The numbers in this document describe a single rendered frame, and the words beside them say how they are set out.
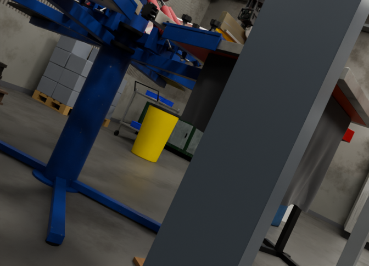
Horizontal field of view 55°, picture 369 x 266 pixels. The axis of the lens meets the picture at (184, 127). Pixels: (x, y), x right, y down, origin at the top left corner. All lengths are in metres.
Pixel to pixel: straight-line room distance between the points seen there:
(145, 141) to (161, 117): 0.38
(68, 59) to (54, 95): 0.60
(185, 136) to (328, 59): 6.27
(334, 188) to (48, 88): 5.97
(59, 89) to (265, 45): 5.16
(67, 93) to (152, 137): 1.69
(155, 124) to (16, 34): 2.61
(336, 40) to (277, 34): 0.12
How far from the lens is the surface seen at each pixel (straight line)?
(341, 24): 0.76
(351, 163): 8.24
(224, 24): 1.53
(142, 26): 2.21
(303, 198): 1.52
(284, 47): 0.75
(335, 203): 8.20
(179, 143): 6.97
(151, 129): 4.59
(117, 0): 1.38
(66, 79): 5.75
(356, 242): 1.18
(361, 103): 1.33
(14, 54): 6.04
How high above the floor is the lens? 0.65
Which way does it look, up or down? 1 degrees down
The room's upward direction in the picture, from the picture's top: 25 degrees clockwise
